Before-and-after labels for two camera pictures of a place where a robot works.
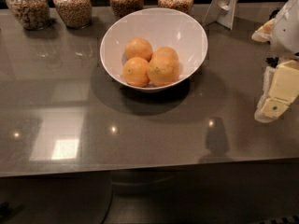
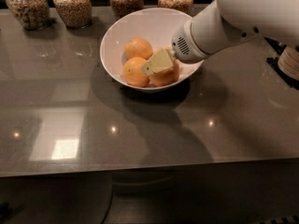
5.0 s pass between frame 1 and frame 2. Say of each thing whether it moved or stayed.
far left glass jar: stayed
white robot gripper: moved
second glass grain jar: stayed
